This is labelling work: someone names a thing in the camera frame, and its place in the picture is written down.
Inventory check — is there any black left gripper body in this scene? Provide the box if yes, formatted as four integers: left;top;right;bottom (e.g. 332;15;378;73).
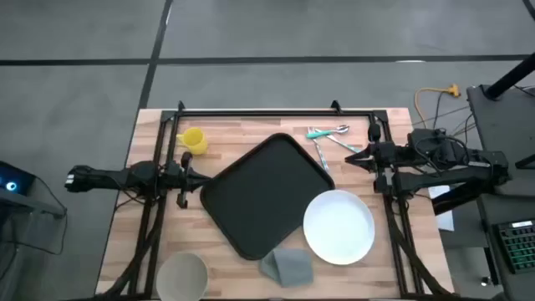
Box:
166;150;198;209

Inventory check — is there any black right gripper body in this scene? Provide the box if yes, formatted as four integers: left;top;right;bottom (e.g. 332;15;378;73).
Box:
367;122;398;194

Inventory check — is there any metal knife patterned handle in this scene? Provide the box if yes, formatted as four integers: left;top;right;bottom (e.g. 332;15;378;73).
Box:
313;128;363;154

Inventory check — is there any yellow plastic mug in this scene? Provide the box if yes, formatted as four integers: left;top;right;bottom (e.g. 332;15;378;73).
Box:
175;126;209;156

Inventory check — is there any teal-handled metal spoon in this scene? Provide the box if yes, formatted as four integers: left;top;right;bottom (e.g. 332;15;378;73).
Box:
305;124;350;140

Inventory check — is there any white round plate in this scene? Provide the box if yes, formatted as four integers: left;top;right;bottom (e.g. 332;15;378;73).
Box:
303;189;376;266

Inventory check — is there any beige bowl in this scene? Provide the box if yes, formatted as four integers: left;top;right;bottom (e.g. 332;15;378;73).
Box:
155;252;210;301

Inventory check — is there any grey cloth napkin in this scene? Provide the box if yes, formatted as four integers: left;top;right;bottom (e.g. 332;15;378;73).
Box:
259;247;314;288

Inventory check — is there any black plastic tray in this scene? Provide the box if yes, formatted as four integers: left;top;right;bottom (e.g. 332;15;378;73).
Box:
199;132;336;261

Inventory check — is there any white paper sheet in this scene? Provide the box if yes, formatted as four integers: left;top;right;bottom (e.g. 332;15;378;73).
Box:
428;183;456;233

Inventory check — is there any dark grey desk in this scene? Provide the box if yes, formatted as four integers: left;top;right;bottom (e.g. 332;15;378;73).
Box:
466;83;535;301

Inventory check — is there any black slanted pole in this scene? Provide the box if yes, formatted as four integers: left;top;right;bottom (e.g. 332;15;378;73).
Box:
484;52;535;100

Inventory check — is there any grey side table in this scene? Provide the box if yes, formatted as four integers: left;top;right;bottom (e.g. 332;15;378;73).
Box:
0;187;69;301

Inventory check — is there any black backlit keyboard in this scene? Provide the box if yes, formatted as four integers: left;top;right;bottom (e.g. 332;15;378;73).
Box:
496;219;535;275

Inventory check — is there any black computer blue light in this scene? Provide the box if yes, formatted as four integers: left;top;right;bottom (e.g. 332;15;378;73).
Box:
0;161;37;196

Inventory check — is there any metal fork patterned handle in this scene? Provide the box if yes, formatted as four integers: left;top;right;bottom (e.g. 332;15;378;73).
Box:
307;126;331;173

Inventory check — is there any yellow extension cable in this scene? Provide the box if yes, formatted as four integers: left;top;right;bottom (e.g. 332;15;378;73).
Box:
413;83;461;129

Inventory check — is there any black aluminium table frame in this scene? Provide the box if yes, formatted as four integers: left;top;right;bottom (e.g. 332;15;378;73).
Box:
94;99;455;301

